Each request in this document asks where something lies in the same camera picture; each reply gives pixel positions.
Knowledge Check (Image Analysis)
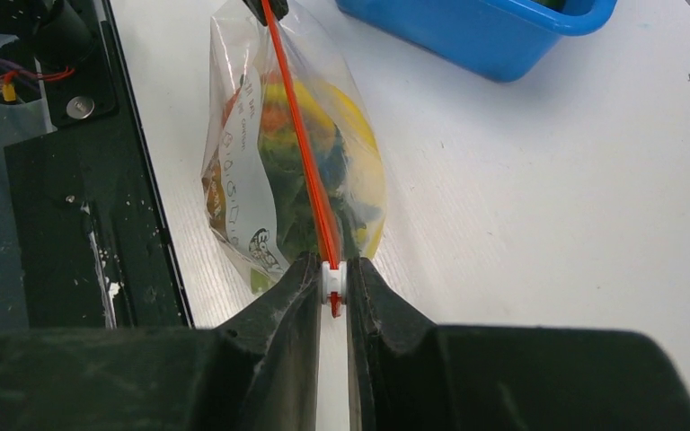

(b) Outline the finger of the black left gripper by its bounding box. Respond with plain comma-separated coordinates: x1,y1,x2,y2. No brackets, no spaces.
243,0,290,27

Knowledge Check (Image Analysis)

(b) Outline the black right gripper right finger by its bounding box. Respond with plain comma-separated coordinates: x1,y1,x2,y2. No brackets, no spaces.
346,258,690,430

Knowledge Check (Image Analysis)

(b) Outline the yellow toy banana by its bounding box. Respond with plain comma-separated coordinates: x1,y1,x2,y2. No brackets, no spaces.
294,80,387,259

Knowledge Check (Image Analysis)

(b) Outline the blue plastic bin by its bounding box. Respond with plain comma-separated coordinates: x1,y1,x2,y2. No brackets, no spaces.
337,0,616,83

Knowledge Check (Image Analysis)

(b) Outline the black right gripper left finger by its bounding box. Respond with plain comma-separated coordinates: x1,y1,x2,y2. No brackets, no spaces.
0,253,322,430

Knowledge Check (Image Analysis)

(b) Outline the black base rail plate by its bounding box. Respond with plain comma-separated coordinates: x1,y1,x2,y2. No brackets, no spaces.
0,1,192,333

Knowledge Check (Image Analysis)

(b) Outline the orange toy pineapple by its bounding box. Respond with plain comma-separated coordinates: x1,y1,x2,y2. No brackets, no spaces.
258,76,318,259

